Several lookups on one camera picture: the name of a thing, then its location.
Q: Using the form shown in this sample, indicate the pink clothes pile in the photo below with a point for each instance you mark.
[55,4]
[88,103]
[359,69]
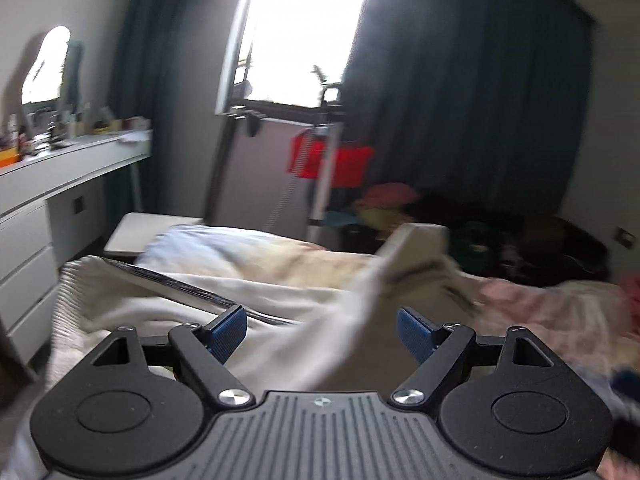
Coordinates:
[387,195]

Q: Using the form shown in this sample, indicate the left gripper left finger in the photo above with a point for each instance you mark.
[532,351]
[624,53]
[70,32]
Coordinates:
[136,405]

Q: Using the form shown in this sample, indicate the orange box on desk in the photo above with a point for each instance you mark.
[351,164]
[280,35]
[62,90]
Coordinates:
[9,156]

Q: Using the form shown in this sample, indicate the dark clothes pile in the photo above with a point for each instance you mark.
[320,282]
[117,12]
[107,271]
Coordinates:
[520,246]

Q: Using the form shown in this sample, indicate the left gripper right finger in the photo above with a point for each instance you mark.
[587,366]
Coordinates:
[508,405]

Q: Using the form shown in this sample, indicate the cream knit zip sweater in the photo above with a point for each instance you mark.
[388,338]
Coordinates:
[316,319]

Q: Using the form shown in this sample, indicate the arched vanity mirror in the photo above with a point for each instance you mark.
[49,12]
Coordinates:
[52,83]

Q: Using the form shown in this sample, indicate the white dresser desk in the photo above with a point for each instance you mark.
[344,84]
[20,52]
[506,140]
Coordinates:
[29,255]

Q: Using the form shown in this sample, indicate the white metal rack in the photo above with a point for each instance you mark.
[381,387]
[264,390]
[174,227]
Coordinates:
[330,124]

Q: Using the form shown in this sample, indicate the dark teal right curtain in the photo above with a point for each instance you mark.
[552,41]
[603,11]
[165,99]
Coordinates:
[483,101]

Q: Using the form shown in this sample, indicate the white stool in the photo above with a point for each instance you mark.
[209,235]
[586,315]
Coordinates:
[137,229]

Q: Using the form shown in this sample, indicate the pastel patchwork bed quilt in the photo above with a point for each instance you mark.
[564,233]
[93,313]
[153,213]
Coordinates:
[586,323]

